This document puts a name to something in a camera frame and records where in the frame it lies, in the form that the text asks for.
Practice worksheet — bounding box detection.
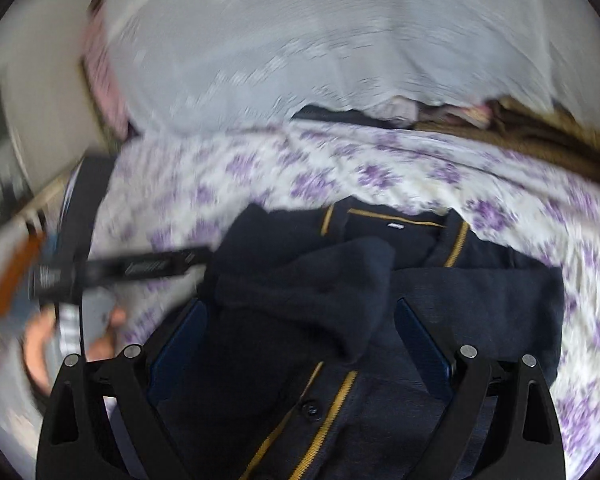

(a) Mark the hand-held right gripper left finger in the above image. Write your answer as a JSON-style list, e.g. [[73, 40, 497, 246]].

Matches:
[[37, 297, 208, 480]]

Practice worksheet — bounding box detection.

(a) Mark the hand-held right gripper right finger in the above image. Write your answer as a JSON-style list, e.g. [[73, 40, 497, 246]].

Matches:
[[395, 299, 566, 480]]

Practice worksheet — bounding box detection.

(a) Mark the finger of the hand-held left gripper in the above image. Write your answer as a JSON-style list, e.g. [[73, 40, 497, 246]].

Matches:
[[80, 246, 213, 287]]

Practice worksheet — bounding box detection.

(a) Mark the navy knit cardigan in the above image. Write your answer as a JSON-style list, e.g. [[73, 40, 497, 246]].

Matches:
[[150, 197, 566, 480]]

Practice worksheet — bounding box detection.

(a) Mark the person's left hand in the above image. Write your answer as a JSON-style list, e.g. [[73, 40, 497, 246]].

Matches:
[[22, 307, 128, 396]]

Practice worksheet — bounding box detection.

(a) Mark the white framed glass panel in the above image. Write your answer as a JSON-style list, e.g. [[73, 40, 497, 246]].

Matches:
[[0, 87, 46, 241]]

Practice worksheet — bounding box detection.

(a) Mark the purple floral bedsheet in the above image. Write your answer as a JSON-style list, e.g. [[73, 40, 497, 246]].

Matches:
[[87, 122, 600, 480]]

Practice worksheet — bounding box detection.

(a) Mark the pink floral blanket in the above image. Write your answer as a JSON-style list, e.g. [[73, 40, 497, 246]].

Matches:
[[82, 0, 131, 136]]

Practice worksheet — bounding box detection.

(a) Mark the pale grey cloth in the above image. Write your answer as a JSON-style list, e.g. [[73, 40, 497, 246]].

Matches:
[[370, 99, 417, 127]]

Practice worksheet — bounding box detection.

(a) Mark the pink cloth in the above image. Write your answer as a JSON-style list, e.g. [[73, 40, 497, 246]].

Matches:
[[459, 104, 492, 129]]

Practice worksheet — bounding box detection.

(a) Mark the brown woven blanket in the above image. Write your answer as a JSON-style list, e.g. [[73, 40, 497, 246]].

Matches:
[[415, 95, 600, 186]]

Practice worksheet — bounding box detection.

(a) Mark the dark cloth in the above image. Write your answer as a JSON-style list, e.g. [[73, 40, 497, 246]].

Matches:
[[292, 105, 378, 127]]

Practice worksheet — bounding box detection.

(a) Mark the white lace cover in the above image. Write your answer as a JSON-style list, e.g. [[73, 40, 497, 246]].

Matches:
[[100, 0, 566, 136]]

